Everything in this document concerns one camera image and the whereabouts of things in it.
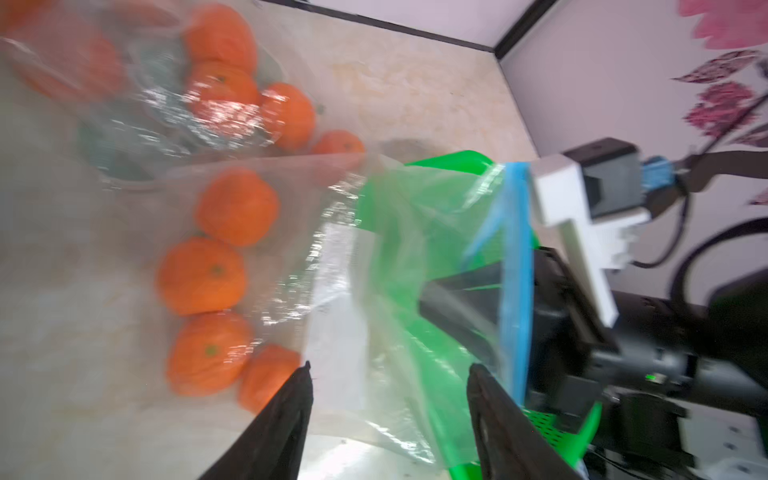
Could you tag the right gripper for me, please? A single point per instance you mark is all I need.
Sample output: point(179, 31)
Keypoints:
point(574, 357)

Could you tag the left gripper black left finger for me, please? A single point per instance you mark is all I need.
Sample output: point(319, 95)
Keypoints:
point(272, 445)

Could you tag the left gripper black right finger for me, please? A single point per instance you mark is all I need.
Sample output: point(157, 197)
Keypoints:
point(508, 445)

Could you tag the blue-zip clear bag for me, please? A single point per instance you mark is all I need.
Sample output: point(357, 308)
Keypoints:
point(308, 279)

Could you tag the green plastic basket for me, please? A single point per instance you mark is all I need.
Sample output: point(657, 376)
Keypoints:
point(438, 219)

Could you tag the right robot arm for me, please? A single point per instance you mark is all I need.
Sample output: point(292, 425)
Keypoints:
point(644, 430)

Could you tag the green-zip bag of oranges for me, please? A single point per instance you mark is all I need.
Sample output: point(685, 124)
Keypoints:
point(151, 85)

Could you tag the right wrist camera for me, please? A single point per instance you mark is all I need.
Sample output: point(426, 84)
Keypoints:
point(593, 195)

